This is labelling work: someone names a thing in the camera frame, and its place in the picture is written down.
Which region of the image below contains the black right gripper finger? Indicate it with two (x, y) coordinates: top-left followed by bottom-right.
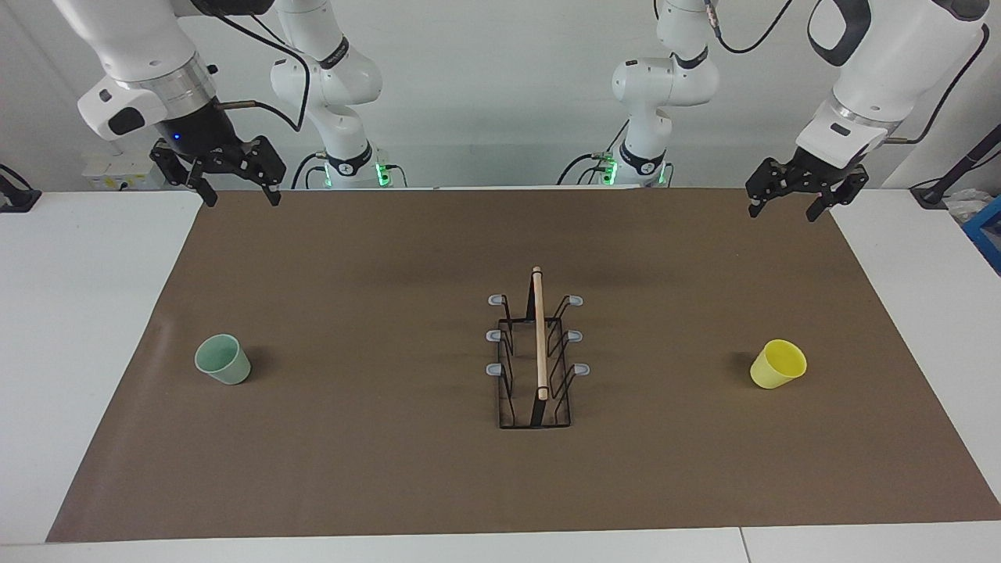
(149, 141), (219, 209)
(233, 136), (287, 207)

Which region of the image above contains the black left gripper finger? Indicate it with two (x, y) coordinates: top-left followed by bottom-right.
(805, 164), (871, 224)
(744, 156), (799, 219)

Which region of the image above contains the yellow plastic cup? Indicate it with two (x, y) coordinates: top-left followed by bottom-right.
(749, 339), (808, 389)

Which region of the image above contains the pale green plastic cup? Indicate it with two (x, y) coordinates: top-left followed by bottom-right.
(194, 334), (253, 385)

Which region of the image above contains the white power socket box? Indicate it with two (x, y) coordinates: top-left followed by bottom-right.
(81, 151), (167, 192)

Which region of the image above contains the black tripod stand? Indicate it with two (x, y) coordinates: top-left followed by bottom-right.
(910, 124), (1001, 209)

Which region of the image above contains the clear plastic bag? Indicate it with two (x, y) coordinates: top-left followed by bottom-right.
(945, 188), (992, 224)

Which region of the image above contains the blue box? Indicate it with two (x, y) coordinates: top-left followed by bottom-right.
(962, 195), (1001, 274)

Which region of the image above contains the black clamp stand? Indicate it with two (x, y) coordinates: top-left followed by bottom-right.
(0, 163), (41, 213)

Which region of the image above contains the brown table mat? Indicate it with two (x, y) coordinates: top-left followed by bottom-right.
(45, 188), (1001, 543)

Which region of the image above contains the black base cable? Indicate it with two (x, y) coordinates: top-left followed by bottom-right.
(291, 151), (325, 190)
(557, 117), (630, 186)

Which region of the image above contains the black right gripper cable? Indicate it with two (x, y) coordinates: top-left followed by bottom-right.
(188, 0), (312, 132)

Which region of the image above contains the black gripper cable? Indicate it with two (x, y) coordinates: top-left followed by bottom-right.
(702, 0), (991, 146)
(188, 0), (312, 132)

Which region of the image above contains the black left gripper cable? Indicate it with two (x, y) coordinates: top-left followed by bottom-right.
(702, 0), (991, 146)

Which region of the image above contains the black wire cup rack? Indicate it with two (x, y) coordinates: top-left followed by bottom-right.
(486, 266), (591, 429)

